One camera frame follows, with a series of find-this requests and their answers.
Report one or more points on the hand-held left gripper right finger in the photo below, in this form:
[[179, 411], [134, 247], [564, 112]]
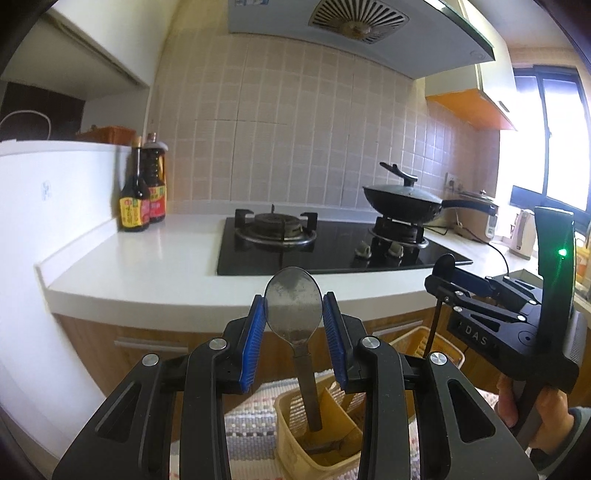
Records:
[[334, 341]]

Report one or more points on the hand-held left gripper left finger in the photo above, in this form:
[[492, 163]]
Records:
[[254, 341]]

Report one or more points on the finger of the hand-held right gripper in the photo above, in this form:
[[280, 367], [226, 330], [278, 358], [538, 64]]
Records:
[[461, 300], [489, 284]]

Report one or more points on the metal spoon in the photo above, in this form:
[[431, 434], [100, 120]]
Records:
[[293, 304]]

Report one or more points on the yellow plastic utensil holder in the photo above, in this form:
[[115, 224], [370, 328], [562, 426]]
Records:
[[295, 443]]

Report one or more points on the person's right forearm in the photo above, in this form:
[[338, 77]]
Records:
[[575, 438]]

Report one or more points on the person's right hand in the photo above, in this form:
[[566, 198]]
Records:
[[554, 415]]

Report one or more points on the white electric kettle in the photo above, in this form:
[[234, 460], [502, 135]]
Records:
[[522, 235]]

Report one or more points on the yellow ribbed plastic basket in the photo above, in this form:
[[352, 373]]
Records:
[[415, 341]]

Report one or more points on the white rice cooker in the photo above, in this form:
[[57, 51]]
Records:
[[482, 217]]

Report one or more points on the black glass gas stove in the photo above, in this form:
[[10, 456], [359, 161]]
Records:
[[258, 261]]

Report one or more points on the silver stove knob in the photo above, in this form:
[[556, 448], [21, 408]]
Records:
[[395, 249], [364, 250]]

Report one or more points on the striped woven mat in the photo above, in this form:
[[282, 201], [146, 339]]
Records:
[[249, 434]]

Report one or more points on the black gas burner grate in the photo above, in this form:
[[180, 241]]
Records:
[[399, 230], [274, 226]]

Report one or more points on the wooden base cabinet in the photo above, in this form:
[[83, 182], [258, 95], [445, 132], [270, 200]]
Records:
[[152, 332]]

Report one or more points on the black wok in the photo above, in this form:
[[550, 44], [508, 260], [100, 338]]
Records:
[[401, 205]]

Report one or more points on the dark framed window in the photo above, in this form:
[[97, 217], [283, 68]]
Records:
[[554, 138]]

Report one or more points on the slim dark soy sauce bottle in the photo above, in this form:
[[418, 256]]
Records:
[[135, 203]]

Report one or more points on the large dark sauce bottle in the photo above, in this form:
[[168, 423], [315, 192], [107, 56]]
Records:
[[157, 184]]

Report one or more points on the white refrigerator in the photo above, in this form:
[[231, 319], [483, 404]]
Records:
[[51, 221]]

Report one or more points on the white range hood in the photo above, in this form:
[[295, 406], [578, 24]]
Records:
[[369, 37]]

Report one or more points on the wall socket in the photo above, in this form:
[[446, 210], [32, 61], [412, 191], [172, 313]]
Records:
[[450, 181]]

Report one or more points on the orange wall cabinet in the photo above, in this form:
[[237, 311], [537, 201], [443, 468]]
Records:
[[466, 99]]

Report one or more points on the white wall cabinet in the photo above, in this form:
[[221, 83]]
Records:
[[69, 46]]

